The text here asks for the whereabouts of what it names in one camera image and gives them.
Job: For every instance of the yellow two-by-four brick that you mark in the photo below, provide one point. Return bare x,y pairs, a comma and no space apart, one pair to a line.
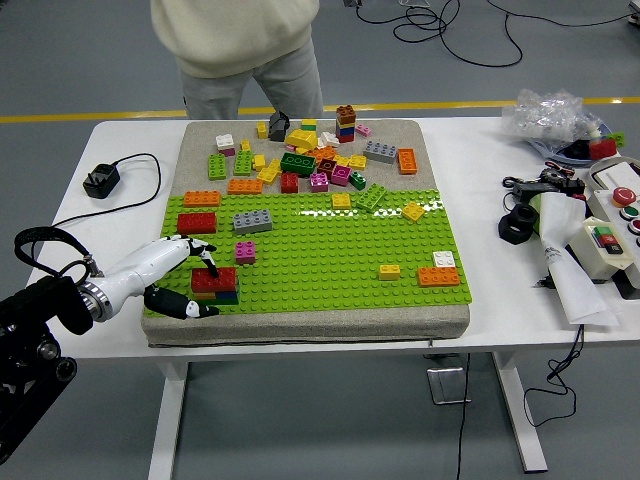
268,171

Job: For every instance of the yellow two-by-two brick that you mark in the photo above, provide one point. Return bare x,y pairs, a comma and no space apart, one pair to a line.
389,272
358,162
413,211
341,201
205,295

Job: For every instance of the small white switch box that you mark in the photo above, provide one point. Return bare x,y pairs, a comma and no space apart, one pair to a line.
590,250

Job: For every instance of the white paper sheet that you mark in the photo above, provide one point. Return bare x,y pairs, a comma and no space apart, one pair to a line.
575,290

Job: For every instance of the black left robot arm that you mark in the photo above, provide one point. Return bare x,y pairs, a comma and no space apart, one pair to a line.
45,305

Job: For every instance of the black plug adapter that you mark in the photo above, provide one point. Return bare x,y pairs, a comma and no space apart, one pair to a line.
101,182

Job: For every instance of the red two-by-two brick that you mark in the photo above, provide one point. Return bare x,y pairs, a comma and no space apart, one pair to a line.
289,183

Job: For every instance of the grey-brown cushion mat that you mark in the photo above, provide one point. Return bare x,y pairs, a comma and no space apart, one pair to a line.
300,327

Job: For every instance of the small lime brick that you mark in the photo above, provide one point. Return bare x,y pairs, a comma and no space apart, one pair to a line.
618,138

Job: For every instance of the small yellow brick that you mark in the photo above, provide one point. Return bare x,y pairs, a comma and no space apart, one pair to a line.
261,131
245,145
258,162

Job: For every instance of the brown two-by-two brick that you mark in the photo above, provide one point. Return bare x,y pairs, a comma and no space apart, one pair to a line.
346,115

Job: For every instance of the small black plug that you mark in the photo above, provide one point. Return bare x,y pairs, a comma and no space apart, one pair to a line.
545,283

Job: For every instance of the magenta two-by-two brick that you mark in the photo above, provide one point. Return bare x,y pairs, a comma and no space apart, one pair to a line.
340,175
319,183

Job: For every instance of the pink two-by-two brick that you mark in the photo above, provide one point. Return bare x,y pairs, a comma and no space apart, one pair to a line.
245,252

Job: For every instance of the metal foot plate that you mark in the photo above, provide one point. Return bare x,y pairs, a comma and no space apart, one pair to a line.
445,387

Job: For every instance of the white two-by-two brick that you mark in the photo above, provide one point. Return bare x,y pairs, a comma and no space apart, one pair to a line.
444,258
224,141

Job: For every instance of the red two-by-four brick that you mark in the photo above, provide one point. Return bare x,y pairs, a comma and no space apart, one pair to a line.
225,281
196,223

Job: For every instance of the orange two-by-four brick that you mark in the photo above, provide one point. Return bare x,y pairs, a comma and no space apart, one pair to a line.
407,161
438,276
202,199
245,187

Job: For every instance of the clear plastic bag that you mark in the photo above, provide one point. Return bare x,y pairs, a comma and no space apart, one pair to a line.
545,117

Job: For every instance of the black electronic module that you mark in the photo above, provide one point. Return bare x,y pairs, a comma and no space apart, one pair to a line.
574,186

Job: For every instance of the blue round tray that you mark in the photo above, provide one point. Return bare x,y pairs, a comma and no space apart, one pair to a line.
555,155

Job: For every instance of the white button control box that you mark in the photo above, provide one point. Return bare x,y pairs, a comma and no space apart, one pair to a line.
607,210

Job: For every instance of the dark green two-by-four brick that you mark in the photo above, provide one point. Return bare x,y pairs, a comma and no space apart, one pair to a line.
297,164

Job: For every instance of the white table leg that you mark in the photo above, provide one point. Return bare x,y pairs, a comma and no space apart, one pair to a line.
520,415
167,425

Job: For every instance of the grey two-by-four brick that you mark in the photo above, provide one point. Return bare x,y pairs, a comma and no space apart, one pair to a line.
252,222
380,152

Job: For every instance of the dark red brick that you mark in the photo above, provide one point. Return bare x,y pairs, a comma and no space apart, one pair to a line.
326,166

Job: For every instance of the large black nut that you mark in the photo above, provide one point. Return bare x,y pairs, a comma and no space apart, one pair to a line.
510,232

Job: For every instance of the person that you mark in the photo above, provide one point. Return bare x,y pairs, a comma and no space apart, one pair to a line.
235,35

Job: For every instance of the dark grey roof piece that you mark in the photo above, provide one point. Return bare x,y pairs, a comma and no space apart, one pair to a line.
278,129

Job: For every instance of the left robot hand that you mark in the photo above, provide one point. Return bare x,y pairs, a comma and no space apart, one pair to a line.
145,262

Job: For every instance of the yellow curved brick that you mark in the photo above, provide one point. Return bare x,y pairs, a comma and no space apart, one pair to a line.
301,138

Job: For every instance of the green studded baseplate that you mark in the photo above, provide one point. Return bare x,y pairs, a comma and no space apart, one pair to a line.
325,285

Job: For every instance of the dark green flat brick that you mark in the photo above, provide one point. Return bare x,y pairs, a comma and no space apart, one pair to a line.
222,302

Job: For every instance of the black power adapter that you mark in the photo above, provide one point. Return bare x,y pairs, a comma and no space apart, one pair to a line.
535,188

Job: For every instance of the lime two-by-four brick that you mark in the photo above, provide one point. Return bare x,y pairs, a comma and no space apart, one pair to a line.
217,167
371,197
243,163

